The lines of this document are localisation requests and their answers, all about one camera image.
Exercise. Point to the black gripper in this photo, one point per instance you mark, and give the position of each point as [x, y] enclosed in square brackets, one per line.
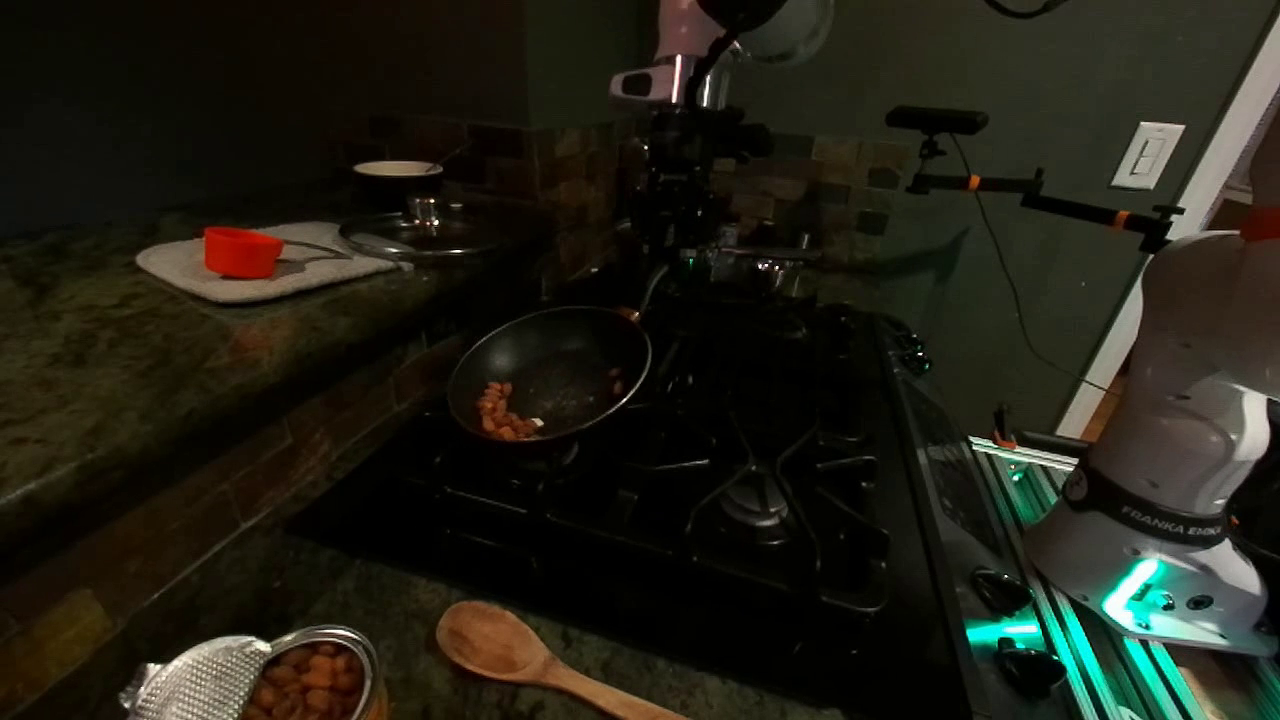
[686, 202]

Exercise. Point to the black frying pan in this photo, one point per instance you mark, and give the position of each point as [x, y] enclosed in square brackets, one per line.
[560, 363]

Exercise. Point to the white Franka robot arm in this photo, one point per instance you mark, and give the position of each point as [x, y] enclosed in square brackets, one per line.
[1186, 402]

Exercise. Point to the cooked beans in pan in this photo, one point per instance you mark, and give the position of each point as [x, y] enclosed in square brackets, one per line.
[507, 413]

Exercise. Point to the black gas stove top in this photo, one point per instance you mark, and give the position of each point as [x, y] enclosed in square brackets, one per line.
[802, 402]

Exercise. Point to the glass pot lid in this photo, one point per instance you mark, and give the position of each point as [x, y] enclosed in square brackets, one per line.
[406, 235]

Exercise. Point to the black mug white rim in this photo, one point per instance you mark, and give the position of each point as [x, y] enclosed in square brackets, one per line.
[396, 183]

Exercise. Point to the round gas burner cap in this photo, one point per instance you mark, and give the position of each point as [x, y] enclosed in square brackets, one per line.
[758, 501]

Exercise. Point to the white cutting board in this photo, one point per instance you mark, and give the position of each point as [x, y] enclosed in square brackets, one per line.
[322, 272]

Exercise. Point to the red measuring cup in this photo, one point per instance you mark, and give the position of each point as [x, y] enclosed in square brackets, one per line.
[243, 248]

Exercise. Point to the wooden spoon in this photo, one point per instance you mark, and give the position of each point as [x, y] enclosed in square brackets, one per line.
[502, 646]

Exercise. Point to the open tin can of beans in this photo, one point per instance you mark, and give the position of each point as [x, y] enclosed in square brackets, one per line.
[315, 680]

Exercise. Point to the black camera on stand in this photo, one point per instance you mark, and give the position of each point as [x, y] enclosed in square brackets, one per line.
[938, 122]

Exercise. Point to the black articulated camera stand arm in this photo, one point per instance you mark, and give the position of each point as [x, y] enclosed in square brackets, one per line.
[1055, 202]

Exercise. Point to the white wall light switch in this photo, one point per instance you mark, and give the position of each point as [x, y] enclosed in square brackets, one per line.
[1146, 154]

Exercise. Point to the aluminium frame rail green lit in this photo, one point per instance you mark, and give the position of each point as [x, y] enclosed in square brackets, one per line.
[1065, 655]

